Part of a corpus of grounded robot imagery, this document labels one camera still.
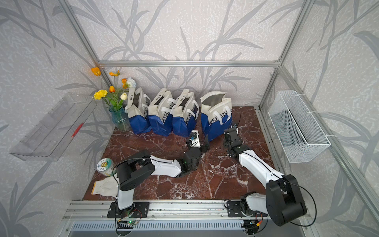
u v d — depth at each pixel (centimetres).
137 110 87
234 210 73
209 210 75
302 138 59
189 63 110
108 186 81
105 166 81
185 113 87
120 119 99
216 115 87
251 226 73
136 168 53
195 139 72
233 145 66
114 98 92
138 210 73
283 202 41
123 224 72
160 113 88
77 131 67
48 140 65
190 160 66
